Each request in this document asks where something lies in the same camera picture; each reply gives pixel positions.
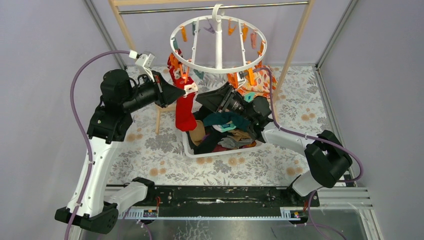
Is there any metal rack rod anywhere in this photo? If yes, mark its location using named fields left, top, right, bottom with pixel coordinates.
left=118, top=1, right=311, bottom=15

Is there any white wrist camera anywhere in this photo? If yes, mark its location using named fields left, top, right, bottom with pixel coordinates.
left=128, top=49, right=156, bottom=82
left=236, top=73, right=247, bottom=89

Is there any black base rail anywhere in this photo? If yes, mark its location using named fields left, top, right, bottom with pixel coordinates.
left=134, top=185, right=320, bottom=219

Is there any tan brown sock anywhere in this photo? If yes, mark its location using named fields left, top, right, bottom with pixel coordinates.
left=188, top=120, right=206, bottom=146

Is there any plain red santa sock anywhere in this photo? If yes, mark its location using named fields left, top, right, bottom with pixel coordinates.
left=175, top=76, right=198, bottom=132

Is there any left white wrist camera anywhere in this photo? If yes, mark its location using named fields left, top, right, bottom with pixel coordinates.
left=128, top=49, right=156, bottom=82

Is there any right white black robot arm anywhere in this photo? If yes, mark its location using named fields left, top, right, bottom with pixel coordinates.
left=196, top=83, right=353, bottom=206

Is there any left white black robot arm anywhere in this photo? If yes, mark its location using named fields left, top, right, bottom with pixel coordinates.
left=54, top=69, right=185, bottom=234

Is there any wooden clothes rack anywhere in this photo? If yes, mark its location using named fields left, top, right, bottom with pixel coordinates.
left=108, top=0, right=315, bottom=135

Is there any white round clip hanger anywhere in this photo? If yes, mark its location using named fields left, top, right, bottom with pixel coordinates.
left=169, top=3, right=268, bottom=80

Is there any white laundry basket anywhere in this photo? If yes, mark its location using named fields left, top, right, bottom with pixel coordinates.
left=180, top=109, right=266, bottom=159

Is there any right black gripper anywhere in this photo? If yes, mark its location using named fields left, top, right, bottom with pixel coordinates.
left=196, top=82, right=255, bottom=123

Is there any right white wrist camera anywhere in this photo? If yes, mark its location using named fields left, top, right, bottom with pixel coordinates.
left=236, top=73, right=247, bottom=89

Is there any dark green sock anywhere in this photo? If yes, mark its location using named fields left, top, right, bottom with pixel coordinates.
left=202, top=111, right=251, bottom=131

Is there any orange floral cloth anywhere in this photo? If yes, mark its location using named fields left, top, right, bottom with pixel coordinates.
left=226, top=65, right=278, bottom=99

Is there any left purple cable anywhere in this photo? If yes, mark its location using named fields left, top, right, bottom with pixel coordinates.
left=63, top=50, right=131, bottom=240

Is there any red white striped sock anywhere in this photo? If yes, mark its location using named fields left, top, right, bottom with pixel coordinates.
left=167, top=53, right=181, bottom=85

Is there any grey sock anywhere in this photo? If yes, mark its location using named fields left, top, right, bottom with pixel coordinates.
left=218, top=137, right=254, bottom=150

